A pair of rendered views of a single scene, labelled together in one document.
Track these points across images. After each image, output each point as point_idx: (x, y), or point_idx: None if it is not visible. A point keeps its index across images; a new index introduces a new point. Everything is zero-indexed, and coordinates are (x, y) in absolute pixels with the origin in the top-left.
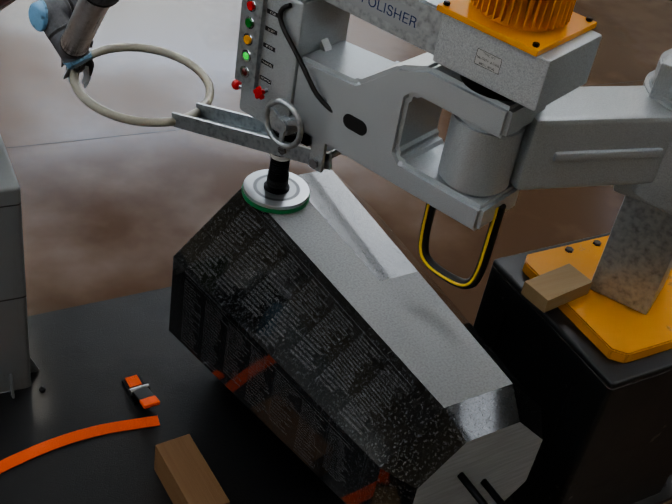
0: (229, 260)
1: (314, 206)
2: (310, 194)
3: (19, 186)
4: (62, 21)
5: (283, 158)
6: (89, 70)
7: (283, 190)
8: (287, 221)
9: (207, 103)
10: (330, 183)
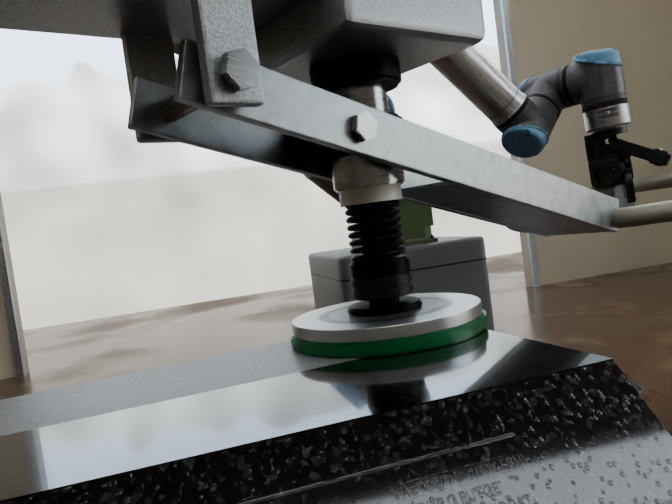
0: None
1: (330, 365)
2: (400, 355)
3: (344, 258)
4: (529, 91)
5: (339, 196)
6: (626, 192)
7: (360, 308)
8: (258, 352)
9: (644, 206)
10: (491, 367)
